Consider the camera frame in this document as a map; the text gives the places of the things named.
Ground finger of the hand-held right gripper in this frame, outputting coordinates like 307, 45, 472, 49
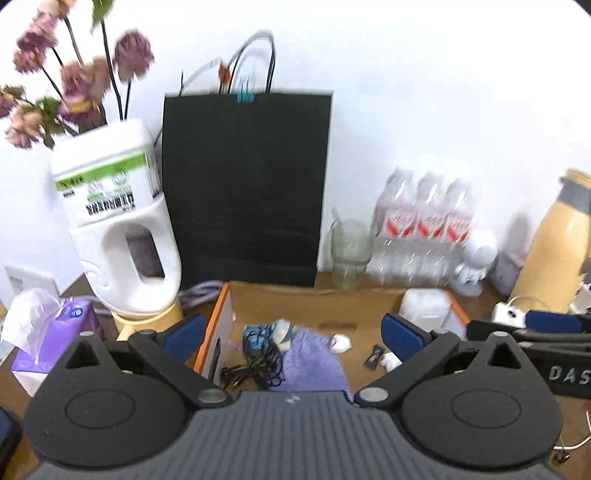
526, 310, 591, 334
466, 319, 591, 346

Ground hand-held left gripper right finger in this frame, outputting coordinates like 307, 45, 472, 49
353, 314, 537, 409

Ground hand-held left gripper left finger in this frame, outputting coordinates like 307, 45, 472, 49
58, 314, 232, 409

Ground translucent white plastic bottle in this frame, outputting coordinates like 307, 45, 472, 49
398, 287, 456, 343

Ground black cable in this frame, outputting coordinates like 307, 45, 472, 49
221, 323, 288, 391

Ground purple knitted cloth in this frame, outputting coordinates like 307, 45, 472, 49
272, 323, 354, 402

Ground red and orange cardboard box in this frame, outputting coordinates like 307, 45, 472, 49
194, 281, 472, 394

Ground small black object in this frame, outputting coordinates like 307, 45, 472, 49
365, 344, 387, 370

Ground white power bank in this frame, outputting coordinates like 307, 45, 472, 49
492, 295, 530, 325

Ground small grey box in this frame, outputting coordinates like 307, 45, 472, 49
489, 251, 525, 296

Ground yellow thermos jug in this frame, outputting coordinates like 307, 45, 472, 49
508, 168, 591, 315

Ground clear glass cup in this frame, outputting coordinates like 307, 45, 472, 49
330, 217, 374, 291

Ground white robot-shaped speaker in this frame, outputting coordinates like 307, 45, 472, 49
452, 230, 498, 297

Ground white detergent jug vase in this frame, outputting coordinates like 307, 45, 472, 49
51, 117, 184, 322

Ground clear water bottle red label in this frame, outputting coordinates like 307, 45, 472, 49
441, 178, 476, 274
411, 171, 448, 287
369, 167, 419, 283

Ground purple tissue pack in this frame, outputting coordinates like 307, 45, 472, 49
0, 288, 105, 398

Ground black paper bag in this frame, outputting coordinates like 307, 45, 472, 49
161, 30, 334, 289

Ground dried pink flowers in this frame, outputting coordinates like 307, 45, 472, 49
0, 0, 156, 151

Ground lilac braided cord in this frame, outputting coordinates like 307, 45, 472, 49
178, 281, 225, 310

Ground white cable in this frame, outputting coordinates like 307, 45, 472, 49
554, 406, 591, 451

